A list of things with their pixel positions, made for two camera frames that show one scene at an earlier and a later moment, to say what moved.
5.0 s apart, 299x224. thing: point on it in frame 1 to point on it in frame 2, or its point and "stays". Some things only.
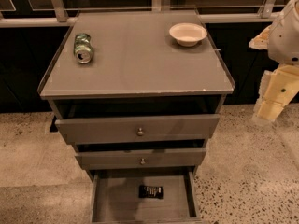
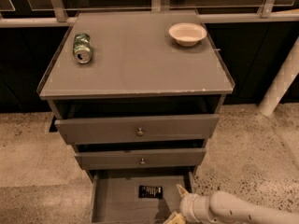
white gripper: (285, 42) to (189, 207)
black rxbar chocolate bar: (150, 191) stays
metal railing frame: (159, 3) stays
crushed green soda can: (82, 48) stays
